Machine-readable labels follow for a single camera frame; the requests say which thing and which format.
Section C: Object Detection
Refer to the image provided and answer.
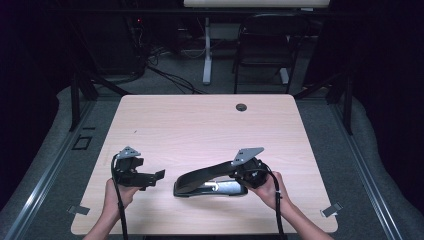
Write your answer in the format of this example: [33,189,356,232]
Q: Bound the person's left hand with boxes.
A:
[103,178,142,218]

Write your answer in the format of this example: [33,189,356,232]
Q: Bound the large black stapler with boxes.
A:
[172,160,250,198]

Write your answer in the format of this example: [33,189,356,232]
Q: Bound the black tape square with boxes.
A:
[71,134,94,151]

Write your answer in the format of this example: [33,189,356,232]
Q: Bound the white desk leg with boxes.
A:
[202,16,214,86]

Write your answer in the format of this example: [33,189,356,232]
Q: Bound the dark cabinet with red light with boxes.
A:
[74,13,148,77]

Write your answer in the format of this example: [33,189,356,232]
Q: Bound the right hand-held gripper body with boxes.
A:
[231,147,270,189]

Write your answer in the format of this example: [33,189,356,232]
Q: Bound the black floor cables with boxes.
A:
[144,46,209,96]

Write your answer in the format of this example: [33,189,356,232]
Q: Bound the black metal stand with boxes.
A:
[68,69,129,133]
[293,69,355,136]

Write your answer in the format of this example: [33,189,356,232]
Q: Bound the person's right hand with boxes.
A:
[247,171,295,215]

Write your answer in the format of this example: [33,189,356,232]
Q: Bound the aluminium floor rail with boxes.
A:
[328,99,405,240]
[2,99,98,240]

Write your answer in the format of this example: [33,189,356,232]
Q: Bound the black folding chair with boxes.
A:
[232,13,303,95]

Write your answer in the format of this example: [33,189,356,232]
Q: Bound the metal table bracket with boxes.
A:
[67,204,91,216]
[319,201,344,219]

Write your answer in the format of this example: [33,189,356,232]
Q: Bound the white desk foot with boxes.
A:
[279,67,291,85]

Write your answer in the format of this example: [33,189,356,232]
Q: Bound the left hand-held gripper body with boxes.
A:
[112,146,148,187]

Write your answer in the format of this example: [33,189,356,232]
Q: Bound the left hand-held gripper black cable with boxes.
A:
[110,152,130,240]

